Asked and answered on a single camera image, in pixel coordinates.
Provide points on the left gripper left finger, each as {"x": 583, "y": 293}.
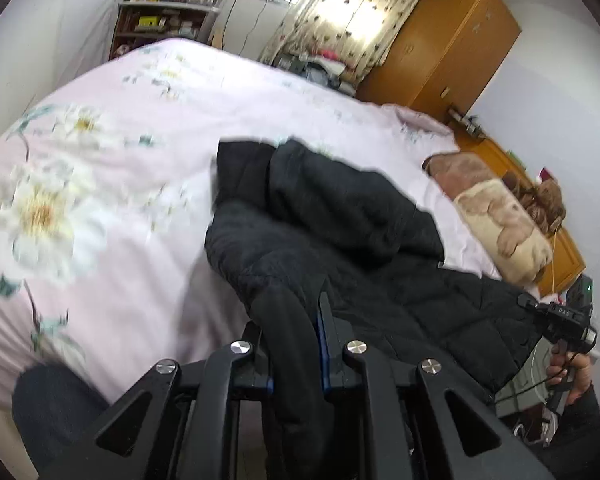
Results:
{"x": 258, "y": 369}

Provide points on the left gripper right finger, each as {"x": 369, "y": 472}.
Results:
{"x": 334, "y": 335}

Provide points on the black puffer jacket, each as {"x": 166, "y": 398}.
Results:
{"x": 292, "y": 227}

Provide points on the clothes pile under window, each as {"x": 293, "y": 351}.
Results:
{"x": 316, "y": 69}

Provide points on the person's right hand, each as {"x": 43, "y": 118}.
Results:
{"x": 563, "y": 363}

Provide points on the brown beige plush blanket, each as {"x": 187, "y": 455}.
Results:
{"x": 499, "y": 221}

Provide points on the person's dark trouser leg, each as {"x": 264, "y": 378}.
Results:
{"x": 52, "y": 408}

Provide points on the pink floral bed sheet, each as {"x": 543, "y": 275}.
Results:
{"x": 106, "y": 192}

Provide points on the orange wooden wardrobe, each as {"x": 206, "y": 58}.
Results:
{"x": 444, "y": 56}

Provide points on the patterned window curtain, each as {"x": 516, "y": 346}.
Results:
{"x": 359, "y": 32}

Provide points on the cluttered wooden shelf unit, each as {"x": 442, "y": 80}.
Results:
{"x": 143, "y": 22}

